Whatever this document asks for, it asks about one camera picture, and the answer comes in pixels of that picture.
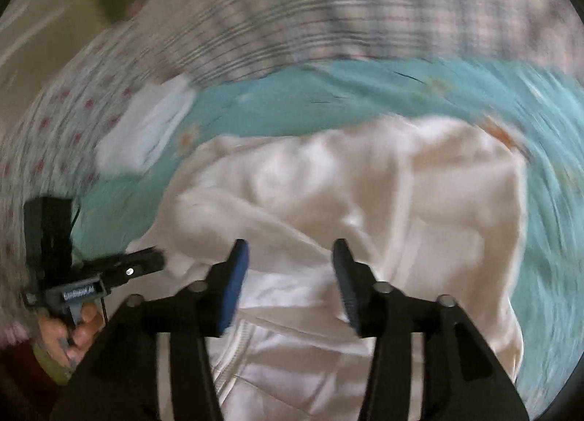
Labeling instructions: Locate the person's left forearm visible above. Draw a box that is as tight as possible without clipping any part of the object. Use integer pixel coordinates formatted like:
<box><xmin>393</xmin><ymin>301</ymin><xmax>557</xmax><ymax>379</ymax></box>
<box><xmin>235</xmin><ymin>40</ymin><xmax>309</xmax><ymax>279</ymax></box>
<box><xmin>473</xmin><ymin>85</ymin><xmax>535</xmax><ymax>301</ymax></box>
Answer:
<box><xmin>0</xmin><ymin>339</ymin><xmax>74</xmax><ymax>421</ymax></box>

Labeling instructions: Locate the cream zip jacket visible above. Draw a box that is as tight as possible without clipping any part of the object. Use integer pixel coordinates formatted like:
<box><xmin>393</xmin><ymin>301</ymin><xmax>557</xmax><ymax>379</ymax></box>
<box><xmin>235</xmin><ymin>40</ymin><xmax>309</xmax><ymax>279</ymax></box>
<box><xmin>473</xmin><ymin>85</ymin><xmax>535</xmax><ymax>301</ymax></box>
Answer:
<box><xmin>125</xmin><ymin>114</ymin><xmax>530</xmax><ymax>421</ymax></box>

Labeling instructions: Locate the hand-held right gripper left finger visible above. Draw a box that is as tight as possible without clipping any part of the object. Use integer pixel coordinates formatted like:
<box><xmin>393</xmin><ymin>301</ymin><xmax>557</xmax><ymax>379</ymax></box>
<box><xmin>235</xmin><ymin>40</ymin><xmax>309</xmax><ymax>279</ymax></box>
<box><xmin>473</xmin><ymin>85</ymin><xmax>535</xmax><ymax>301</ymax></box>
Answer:
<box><xmin>50</xmin><ymin>238</ymin><xmax>251</xmax><ymax>421</ymax></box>

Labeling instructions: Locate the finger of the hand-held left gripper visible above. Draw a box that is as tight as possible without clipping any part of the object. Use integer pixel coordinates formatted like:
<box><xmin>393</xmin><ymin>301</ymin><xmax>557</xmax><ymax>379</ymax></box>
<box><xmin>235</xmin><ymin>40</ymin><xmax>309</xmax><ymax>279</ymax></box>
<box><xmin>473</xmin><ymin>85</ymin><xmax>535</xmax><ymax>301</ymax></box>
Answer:
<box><xmin>98</xmin><ymin>246</ymin><xmax>165</xmax><ymax>287</ymax></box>

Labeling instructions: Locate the pink floral bedsheet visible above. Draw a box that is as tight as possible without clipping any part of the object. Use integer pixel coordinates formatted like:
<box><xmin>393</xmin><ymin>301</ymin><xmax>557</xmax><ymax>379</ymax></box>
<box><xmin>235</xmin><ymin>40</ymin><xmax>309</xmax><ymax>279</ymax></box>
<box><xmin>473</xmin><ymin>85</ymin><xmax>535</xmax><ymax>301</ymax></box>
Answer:
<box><xmin>0</xmin><ymin>33</ymin><xmax>183</xmax><ymax>349</ymax></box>

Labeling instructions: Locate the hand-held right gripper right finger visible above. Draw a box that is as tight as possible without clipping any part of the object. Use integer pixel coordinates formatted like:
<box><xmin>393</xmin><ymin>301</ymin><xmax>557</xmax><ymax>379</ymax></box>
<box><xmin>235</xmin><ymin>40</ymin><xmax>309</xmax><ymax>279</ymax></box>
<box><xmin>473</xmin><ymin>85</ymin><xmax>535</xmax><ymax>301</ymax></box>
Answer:
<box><xmin>332</xmin><ymin>238</ymin><xmax>530</xmax><ymax>421</ymax></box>

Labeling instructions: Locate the person's left hand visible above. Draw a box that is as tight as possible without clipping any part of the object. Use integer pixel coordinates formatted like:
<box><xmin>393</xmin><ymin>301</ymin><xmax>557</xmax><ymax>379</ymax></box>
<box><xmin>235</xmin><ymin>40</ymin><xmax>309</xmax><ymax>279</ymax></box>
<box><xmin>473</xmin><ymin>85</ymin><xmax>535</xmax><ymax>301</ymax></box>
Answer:
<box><xmin>39</xmin><ymin>305</ymin><xmax>106</xmax><ymax>370</ymax></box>

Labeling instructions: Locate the white folded towel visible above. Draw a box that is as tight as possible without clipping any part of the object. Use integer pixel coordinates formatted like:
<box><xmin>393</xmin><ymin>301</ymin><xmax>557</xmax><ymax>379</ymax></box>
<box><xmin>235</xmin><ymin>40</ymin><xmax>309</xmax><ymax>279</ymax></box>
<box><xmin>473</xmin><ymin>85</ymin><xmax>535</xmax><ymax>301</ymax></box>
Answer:
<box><xmin>96</xmin><ymin>74</ymin><xmax>198</xmax><ymax>175</ymax></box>

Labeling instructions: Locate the teal floral blanket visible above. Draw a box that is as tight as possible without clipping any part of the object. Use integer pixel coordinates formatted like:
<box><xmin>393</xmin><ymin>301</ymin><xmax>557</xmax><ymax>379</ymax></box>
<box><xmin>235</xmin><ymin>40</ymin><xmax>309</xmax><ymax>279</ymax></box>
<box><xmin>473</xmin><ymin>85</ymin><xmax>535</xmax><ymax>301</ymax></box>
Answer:
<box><xmin>73</xmin><ymin>56</ymin><xmax>584</xmax><ymax>413</ymax></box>

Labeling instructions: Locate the plaid pillow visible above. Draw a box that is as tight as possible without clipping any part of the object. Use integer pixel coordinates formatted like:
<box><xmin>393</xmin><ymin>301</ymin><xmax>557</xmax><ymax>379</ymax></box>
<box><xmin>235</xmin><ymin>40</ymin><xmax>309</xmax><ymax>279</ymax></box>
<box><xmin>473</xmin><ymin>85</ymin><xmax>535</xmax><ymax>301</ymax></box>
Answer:
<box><xmin>132</xmin><ymin>0</ymin><xmax>576</xmax><ymax>85</ymax></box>

